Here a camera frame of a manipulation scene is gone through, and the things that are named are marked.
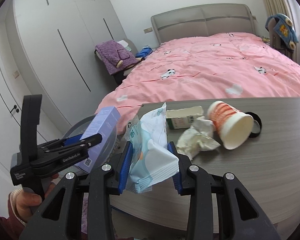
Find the grey plastic trash basket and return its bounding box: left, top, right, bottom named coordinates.
left=61, top=110, right=120, bottom=176

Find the purple fuzzy garment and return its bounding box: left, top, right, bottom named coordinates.
left=94, top=39, right=141, bottom=76

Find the white door with black handle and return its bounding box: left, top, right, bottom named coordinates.
left=0, top=22, right=48, bottom=181

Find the pink bed duvet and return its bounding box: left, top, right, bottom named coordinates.
left=99, top=33, right=300, bottom=133

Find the grey padded headboard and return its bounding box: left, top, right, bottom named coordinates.
left=151, top=3, right=256, bottom=44

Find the light blue wet wipes pack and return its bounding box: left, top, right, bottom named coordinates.
left=124, top=103, right=179, bottom=194

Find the blue denim jacket on chair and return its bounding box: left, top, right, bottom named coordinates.
left=265, top=13, right=299, bottom=50

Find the lavender rectangular box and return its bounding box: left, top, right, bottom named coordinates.
left=76, top=106, right=121, bottom=173

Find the white wardrobe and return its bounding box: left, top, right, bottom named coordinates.
left=6, top=0, right=126, bottom=130

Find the white paper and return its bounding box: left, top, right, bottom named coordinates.
left=176, top=116, right=220, bottom=160

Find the orange white paper cup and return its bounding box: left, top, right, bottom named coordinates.
left=207, top=101, right=254, bottom=150

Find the black elastic band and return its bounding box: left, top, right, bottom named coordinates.
left=246, top=112, right=262, bottom=138

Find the green white carton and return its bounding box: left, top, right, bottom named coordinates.
left=166, top=106, right=204, bottom=129

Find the person's left hand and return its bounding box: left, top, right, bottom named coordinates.
left=9, top=189, right=43, bottom=223

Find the blue item on nightstand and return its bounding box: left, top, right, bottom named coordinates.
left=135, top=46, right=153, bottom=59

